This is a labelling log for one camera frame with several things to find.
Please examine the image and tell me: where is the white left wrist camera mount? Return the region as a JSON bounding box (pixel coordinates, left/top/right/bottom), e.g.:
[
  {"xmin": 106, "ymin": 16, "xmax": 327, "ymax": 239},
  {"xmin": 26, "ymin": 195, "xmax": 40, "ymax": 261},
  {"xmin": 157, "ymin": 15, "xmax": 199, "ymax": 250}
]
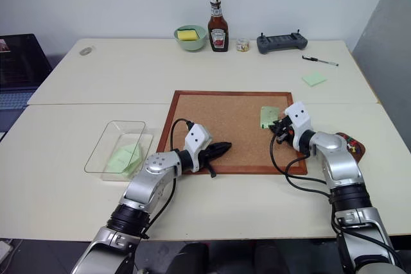
[{"xmin": 184, "ymin": 123, "xmax": 214, "ymax": 173}]

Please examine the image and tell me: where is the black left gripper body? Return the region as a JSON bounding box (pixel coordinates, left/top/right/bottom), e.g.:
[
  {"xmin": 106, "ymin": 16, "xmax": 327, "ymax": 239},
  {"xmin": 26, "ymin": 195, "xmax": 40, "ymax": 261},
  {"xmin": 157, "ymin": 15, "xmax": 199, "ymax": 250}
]
[{"xmin": 198, "ymin": 142, "xmax": 220, "ymax": 179}]

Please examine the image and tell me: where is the green paper notes stack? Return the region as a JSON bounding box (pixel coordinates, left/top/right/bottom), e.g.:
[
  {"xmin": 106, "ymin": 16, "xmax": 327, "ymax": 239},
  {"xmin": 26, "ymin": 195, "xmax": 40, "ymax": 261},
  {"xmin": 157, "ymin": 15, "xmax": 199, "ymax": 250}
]
[{"xmin": 107, "ymin": 142, "xmax": 144, "ymax": 179}]

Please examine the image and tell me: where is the dark rounded shape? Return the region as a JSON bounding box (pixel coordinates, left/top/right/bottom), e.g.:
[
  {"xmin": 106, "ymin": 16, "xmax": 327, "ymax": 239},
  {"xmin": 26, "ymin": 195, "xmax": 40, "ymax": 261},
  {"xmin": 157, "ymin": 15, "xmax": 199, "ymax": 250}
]
[{"xmin": 177, "ymin": 242, "xmax": 210, "ymax": 274}]

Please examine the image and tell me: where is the black pen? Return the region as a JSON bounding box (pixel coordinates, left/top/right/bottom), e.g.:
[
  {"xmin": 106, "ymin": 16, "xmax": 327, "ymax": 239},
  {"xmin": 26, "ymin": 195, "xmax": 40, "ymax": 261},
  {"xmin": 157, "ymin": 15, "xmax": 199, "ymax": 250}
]
[{"xmin": 301, "ymin": 55, "xmax": 340, "ymax": 67}]

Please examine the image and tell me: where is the grey handheld controller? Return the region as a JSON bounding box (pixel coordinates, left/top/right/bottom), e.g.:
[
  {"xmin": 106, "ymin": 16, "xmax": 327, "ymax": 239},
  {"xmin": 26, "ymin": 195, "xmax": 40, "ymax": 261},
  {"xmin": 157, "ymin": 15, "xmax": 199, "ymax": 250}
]
[{"xmin": 256, "ymin": 31, "xmax": 309, "ymax": 55}]

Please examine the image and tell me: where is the white floor object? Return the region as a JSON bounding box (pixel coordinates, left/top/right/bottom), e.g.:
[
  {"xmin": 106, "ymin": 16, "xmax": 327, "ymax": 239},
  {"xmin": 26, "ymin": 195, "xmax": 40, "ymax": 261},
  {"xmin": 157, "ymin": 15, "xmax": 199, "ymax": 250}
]
[{"xmin": 0, "ymin": 238, "xmax": 14, "ymax": 262}]

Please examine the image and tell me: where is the dark laptop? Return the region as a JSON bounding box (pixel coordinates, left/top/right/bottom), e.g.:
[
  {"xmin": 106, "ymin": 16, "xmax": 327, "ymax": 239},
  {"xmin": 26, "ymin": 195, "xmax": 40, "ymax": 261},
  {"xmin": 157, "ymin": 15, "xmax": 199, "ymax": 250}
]
[{"xmin": 0, "ymin": 33, "xmax": 53, "ymax": 110}]

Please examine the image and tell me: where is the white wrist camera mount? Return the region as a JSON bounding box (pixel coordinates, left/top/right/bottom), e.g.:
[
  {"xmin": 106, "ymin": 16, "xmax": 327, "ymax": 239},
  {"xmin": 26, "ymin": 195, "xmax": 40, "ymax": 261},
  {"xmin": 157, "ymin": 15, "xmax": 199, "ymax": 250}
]
[
  {"xmin": 184, "ymin": 123, "xmax": 214, "ymax": 173},
  {"xmin": 284, "ymin": 101, "xmax": 313, "ymax": 137}
]

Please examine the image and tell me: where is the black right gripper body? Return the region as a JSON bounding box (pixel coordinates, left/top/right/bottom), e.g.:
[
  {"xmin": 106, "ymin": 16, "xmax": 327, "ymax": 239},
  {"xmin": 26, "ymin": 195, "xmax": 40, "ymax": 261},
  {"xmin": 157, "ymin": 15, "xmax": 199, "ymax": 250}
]
[{"xmin": 272, "ymin": 116, "xmax": 297, "ymax": 145}]

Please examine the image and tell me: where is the ketchup bottle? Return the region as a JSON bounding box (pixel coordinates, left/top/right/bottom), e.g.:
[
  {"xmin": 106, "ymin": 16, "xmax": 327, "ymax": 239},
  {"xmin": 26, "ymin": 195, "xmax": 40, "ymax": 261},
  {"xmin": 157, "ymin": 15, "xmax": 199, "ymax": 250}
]
[{"xmin": 207, "ymin": 0, "xmax": 230, "ymax": 53}]

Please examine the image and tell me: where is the green sticky note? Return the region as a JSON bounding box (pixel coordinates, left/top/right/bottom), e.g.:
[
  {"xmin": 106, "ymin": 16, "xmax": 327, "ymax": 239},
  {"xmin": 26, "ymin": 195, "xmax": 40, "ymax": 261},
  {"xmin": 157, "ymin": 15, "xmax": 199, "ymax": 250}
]
[{"xmin": 259, "ymin": 105, "xmax": 279, "ymax": 130}]

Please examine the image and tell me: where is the grey partition panel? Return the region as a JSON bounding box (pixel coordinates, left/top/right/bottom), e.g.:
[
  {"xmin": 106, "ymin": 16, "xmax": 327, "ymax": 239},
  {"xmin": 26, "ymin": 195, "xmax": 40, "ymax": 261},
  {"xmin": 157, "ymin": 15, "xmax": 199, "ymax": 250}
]
[{"xmin": 351, "ymin": 0, "xmax": 411, "ymax": 159}]

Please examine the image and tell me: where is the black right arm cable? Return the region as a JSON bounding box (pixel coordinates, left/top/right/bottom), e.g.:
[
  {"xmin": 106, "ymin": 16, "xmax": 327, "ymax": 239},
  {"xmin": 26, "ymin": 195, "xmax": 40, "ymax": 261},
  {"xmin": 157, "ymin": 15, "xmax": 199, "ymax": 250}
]
[{"xmin": 270, "ymin": 133, "xmax": 335, "ymax": 198}]

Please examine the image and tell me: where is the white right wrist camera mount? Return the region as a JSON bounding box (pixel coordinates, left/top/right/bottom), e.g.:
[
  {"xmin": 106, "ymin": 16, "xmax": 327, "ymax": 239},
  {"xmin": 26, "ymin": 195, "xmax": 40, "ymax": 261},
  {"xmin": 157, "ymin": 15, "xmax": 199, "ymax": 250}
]
[{"xmin": 284, "ymin": 101, "xmax": 313, "ymax": 137}]

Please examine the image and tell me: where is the green sticky note pad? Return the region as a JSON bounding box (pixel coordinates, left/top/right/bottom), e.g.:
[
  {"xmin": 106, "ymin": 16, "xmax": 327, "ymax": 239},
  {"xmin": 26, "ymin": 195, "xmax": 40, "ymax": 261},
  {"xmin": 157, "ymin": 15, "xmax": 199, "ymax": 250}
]
[{"xmin": 301, "ymin": 71, "xmax": 329, "ymax": 88}]

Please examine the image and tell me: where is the clear plastic box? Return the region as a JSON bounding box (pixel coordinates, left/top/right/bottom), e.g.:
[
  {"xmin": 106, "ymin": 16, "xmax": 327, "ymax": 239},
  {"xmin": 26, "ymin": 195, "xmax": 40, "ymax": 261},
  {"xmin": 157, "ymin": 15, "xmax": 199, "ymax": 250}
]
[{"xmin": 83, "ymin": 120, "xmax": 155, "ymax": 182}]

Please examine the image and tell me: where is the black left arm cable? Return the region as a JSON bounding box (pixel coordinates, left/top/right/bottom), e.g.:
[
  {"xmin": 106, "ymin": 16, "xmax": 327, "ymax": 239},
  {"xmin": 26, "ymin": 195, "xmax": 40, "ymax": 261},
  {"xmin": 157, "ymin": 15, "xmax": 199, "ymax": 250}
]
[{"xmin": 170, "ymin": 118, "xmax": 194, "ymax": 152}]

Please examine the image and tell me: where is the green bowl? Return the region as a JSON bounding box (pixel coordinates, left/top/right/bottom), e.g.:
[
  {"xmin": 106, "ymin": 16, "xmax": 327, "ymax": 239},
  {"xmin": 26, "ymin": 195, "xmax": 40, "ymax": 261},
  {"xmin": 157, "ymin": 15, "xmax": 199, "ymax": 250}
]
[{"xmin": 173, "ymin": 24, "xmax": 207, "ymax": 52}]

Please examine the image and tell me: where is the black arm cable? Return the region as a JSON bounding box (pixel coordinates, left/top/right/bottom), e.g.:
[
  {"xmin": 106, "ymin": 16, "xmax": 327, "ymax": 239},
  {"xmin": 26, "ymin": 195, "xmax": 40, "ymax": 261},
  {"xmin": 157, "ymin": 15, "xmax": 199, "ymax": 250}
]
[
  {"xmin": 170, "ymin": 118, "xmax": 194, "ymax": 152},
  {"xmin": 270, "ymin": 133, "xmax": 335, "ymax": 198}
]

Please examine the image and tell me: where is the yellow sponge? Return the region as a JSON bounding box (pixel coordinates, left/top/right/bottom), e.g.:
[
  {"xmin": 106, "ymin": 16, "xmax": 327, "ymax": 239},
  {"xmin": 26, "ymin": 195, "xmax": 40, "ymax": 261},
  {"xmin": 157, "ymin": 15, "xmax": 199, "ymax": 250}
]
[{"xmin": 177, "ymin": 29, "xmax": 199, "ymax": 42}]

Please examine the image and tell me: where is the wood framed cork board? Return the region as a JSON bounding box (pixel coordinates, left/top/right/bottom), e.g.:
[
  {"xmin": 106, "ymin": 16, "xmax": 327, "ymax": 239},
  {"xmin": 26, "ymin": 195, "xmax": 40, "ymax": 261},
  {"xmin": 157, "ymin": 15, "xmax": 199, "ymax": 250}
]
[{"xmin": 155, "ymin": 90, "xmax": 309, "ymax": 176}]

